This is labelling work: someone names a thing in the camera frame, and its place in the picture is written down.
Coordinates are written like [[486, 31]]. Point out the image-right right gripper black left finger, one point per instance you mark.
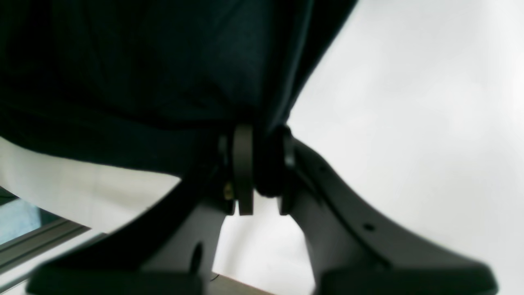
[[169, 249]]

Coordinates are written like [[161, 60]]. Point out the black t-shirt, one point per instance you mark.
[[151, 84]]

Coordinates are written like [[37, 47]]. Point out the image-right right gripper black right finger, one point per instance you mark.
[[353, 248]]

